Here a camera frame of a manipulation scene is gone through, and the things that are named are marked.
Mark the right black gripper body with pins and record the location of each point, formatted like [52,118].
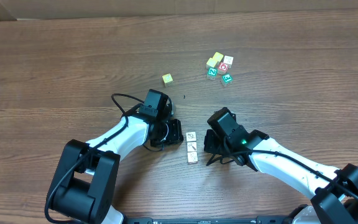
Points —
[210,142]

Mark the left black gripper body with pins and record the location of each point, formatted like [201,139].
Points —
[174,132]

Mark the white block red drawing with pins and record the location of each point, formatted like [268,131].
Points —
[191,137]

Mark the white block pencil drawing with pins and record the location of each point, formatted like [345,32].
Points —
[191,146]

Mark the green V block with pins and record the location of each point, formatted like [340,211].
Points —
[192,157]

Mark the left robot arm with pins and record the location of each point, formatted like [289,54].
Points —
[83,184]

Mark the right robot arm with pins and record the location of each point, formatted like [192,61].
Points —
[333,192]

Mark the lone yellow block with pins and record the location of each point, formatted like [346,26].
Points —
[167,79]

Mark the green E block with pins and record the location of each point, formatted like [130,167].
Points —
[226,79]

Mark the green Z block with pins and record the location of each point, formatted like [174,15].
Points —
[211,73]

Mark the yellow block front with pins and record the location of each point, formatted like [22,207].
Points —
[211,63]

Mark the white block in cluster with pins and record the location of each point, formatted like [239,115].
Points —
[228,60]

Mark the yellow block rear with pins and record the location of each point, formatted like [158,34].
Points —
[218,56]

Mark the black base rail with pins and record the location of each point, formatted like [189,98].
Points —
[270,219]

